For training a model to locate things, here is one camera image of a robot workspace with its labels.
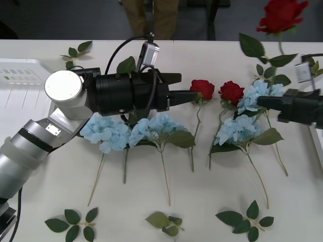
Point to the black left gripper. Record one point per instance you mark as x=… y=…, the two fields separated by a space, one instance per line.
x=141 y=93

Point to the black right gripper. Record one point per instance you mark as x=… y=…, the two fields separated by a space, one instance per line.
x=302 y=109

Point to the red rose with stem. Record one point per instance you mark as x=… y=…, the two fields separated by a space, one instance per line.
x=280 y=15
x=202 y=88
x=230 y=92
x=125 y=166

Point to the pale blue flower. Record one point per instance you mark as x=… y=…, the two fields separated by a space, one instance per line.
x=237 y=131
x=101 y=131
x=255 y=94
x=161 y=126

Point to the silver and black left arm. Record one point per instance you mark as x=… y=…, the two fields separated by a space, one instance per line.
x=63 y=85

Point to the green leaf twig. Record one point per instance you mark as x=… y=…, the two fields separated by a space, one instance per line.
x=281 y=79
x=316 y=66
x=84 y=46
x=56 y=224
x=228 y=218
x=157 y=219

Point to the single green leaf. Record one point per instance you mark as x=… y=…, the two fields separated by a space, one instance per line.
x=126 y=65

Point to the shallow white box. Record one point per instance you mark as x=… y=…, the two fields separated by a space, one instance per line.
x=317 y=141
x=22 y=75

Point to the person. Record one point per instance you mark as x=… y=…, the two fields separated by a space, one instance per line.
x=161 y=17

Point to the black chair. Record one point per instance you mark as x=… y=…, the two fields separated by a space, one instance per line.
x=211 y=20

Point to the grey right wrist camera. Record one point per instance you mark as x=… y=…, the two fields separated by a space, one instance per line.
x=304 y=71

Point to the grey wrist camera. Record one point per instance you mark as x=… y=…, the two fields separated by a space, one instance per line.
x=304 y=71
x=150 y=54

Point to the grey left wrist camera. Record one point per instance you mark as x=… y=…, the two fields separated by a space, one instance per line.
x=150 y=54

